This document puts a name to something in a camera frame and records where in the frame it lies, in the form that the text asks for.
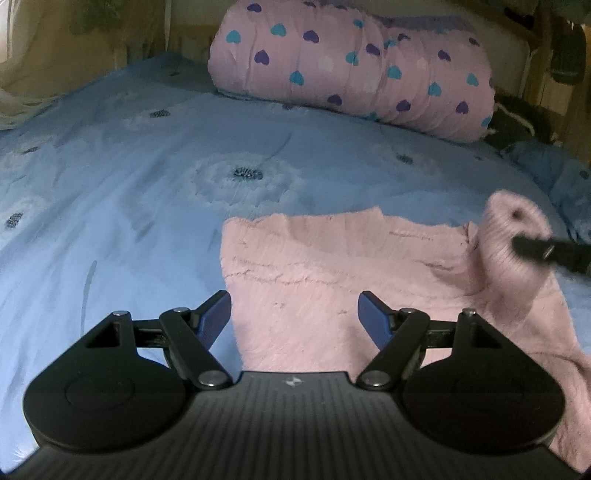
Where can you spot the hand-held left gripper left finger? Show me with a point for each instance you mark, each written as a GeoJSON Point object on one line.
{"type": "Point", "coordinates": [214, 318]}

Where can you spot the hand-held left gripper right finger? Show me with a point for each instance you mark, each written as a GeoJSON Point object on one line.
{"type": "Point", "coordinates": [374, 318]}

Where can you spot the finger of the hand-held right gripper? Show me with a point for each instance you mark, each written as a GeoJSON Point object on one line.
{"type": "Point", "coordinates": [554, 253]}

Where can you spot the pink knitted cardigan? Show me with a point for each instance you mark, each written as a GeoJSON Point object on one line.
{"type": "Point", "coordinates": [314, 286]}

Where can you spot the crumpled blue floral cloth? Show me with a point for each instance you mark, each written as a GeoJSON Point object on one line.
{"type": "Point", "coordinates": [558, 180]}

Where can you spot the dark fuzzy cloth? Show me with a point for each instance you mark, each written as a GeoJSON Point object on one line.
{"type": "Point", "coordinates": [517, 122]}

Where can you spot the blue dandelion-print bed sheet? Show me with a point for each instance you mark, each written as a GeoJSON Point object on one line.
{"type": "Point", "coordinates": [138, 184]}

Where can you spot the hanging dark garment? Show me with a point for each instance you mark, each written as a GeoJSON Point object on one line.
{"type": "Point", "coordinates": [567, 53]}

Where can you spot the pink heart-print rolled quilt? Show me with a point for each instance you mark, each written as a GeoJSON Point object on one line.
{"type": "Point", "coordinates": [351, 64]}

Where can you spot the sheer beige curtain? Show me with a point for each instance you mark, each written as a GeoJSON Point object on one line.
{"type": "Point", "coordinates": [51, 64]}

